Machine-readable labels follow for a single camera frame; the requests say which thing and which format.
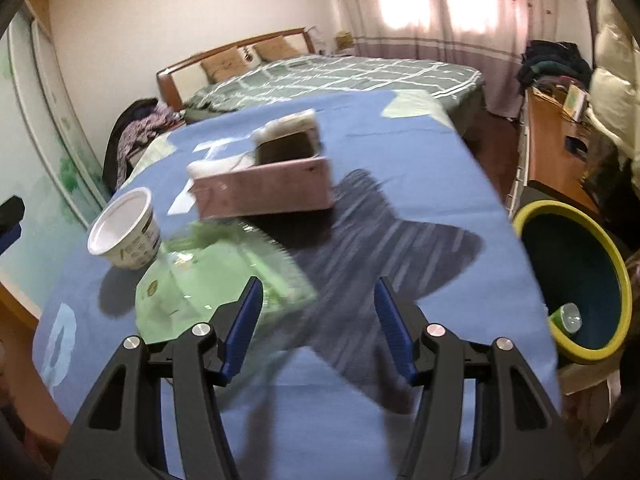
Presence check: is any green cover book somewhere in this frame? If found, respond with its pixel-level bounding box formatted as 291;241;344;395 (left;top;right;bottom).
562;84;588;121

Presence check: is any sliding glass wardrobe door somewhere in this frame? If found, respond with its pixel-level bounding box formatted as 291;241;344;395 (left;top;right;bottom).
0;10;111;281

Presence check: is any yellow rimmed trash bin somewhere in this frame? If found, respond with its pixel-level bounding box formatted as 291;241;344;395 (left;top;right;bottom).
512;200;633;366

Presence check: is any white tissue pack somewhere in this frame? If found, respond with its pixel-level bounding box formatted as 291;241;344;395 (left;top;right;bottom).
251;108;321;143

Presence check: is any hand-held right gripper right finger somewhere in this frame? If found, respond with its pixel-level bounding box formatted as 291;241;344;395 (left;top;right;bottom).
374;276;583;480

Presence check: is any wooden desk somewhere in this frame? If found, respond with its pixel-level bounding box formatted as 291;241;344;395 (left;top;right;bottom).
522;87;601;216

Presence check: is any pink milk carton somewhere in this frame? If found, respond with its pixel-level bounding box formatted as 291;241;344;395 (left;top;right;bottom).
192;156;335;220

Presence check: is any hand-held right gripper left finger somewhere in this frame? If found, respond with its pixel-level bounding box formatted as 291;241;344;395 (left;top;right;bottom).
52;276;264;480

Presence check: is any pink sheer curtain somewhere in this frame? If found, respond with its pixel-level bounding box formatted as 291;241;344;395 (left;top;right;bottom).
320;0;436;61
432;0;566;116

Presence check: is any green white plastic bottle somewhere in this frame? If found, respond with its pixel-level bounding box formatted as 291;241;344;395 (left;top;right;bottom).
550;302;583;336

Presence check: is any wooden bed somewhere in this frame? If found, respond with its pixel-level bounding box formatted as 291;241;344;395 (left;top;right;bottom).
156;27;486;116

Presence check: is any green plaid duvet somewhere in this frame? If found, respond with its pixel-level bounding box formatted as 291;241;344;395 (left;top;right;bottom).
182;55;485;111

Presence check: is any dark metal tin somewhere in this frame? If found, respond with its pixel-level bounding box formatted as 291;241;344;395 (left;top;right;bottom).
256;130;323;166

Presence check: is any green clear plastic packet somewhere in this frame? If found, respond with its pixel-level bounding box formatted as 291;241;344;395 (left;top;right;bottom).
136;222;318;346

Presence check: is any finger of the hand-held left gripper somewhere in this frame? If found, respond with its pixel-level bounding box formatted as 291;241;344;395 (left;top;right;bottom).
0;197;26;256

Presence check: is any cream puffer jacket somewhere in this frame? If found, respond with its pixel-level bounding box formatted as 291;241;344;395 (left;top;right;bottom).
585;0;640;161

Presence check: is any brown bear pillow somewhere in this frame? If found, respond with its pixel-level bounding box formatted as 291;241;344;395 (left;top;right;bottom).
200;46;246;83
252;37;301;61

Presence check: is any white paper cup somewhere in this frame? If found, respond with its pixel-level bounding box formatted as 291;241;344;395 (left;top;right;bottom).
87;186;162;270

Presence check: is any pile of dark clothes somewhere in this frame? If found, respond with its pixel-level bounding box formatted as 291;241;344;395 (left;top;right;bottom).
517;40;593;96

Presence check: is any blue printed tablecloth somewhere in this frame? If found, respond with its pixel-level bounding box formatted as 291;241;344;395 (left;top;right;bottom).
32;89;561;480

